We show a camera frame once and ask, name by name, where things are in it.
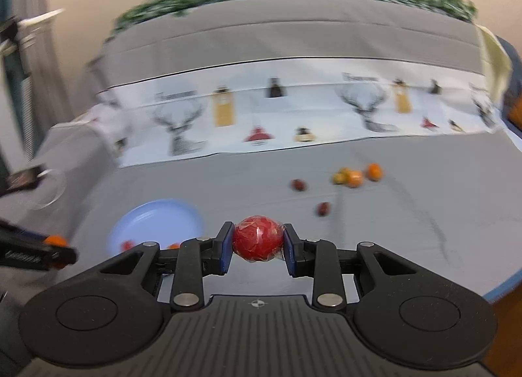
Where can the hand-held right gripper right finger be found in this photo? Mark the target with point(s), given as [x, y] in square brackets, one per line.
[288, 250]

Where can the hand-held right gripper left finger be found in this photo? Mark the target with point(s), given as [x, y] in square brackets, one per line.
[226, 247]

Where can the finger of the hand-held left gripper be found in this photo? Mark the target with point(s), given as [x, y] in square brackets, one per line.
[28, 256]
[24, 229]

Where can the red candy top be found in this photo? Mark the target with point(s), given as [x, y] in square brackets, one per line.
[257, 238]

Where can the red candy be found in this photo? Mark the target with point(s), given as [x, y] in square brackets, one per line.
[257, 238]
[127, 245]

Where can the orange mandarin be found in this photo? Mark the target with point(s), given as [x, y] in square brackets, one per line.
[374, 172]
[355, 179]
[173, 245]

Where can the dark red date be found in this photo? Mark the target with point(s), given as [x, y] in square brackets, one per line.
[323, 209]
[298, 184]

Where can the blue plate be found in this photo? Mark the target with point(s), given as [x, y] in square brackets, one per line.
[159, 220]

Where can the yellow-brown longan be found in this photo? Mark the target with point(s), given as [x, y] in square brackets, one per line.
[346, 171]
[338, 177]

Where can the red candy bottom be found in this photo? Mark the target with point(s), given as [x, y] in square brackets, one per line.
[127, 245]

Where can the black smartphone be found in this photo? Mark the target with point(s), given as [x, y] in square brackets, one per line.
[22, 178]

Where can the grey printed duvet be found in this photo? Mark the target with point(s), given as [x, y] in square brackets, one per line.
[285, 75]

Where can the grey curtain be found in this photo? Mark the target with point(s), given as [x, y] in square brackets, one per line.
[28, 34]

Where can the cream pillow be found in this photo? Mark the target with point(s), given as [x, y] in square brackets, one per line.
[495, 63]

